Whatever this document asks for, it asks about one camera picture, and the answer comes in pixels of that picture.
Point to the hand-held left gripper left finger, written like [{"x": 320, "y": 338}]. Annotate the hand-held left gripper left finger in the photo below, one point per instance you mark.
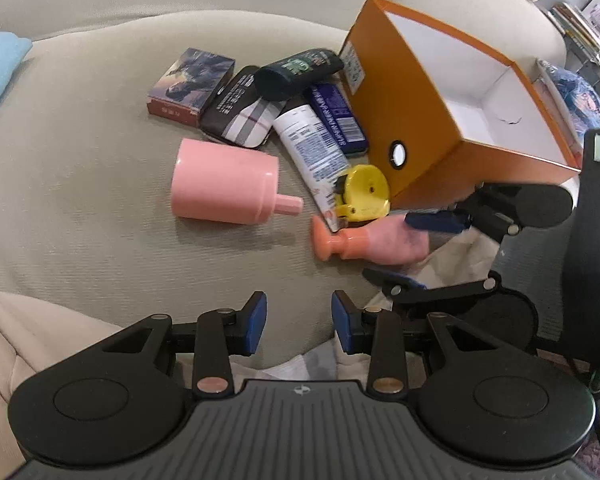
[{"x": 257, "y": 322}]

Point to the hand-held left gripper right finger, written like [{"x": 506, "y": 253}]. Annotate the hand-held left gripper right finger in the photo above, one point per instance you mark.
[{"x": 341, "y": 322}]

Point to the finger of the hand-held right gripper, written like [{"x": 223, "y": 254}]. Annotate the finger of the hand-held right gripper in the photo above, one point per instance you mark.
[
  {"x": 437, "y": 221},
  {"x": 395, "y": 278}
]

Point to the pink bottle with orange cap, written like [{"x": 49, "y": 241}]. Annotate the pink bottle with orange cap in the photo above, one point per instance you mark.
[{"x": 375, "y": 242}]

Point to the yellow tape measure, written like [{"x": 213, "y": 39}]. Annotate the yellow tape measure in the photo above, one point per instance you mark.
[{"x": 365, "y": 192}]

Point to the orange cardboard box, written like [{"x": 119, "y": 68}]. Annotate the orange cardboard box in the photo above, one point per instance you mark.
[{"x": 415, "y": 110}]

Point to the white tube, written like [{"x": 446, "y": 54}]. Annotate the white tube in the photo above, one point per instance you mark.
[{"x": 310, "y": 150}]

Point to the patterned beige cloth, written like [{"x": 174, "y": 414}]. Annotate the patterned beige cloth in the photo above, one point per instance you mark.
[{"x": 460, "y": 260}]

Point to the pink plastic cup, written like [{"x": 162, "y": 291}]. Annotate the pink plastic cup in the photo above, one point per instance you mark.
[{"x": 220, "y": 182}]

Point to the blue tin case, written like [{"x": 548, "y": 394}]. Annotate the blue tin case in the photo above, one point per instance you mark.
[{"x": 337, "y": 115}]

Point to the blue printed pillow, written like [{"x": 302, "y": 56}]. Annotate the blue printed pillow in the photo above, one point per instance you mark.
[{"x": 580, "y": 95}]

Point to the beige fabric sofa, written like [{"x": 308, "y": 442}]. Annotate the beige fabric sofa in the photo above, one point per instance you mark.
[{"x": 105, "y": 210}]

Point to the dark green bottle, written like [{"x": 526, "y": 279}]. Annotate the dark green bottle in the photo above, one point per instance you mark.
[{"x": 295, "y": 72}]

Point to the black plaid case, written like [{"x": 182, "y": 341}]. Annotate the black plaid case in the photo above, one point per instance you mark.
[{"x": 235, "y": 110}]

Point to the cluttered shelf with books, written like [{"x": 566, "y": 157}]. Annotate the cluttered shelf with books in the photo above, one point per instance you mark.
[{"x": 575, "y": 20}]

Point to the illustrated card box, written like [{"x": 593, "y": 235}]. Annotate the illustrated card box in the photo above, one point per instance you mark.
[{"x": 190, "y": 82}]

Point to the beige cushion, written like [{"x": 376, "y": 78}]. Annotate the beige cushion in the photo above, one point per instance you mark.
[{"x": 10, "y": 360}]

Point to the light blue cloth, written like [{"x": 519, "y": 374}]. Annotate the light blue cloth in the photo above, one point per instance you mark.
[{"x": 0, "y": 70}]

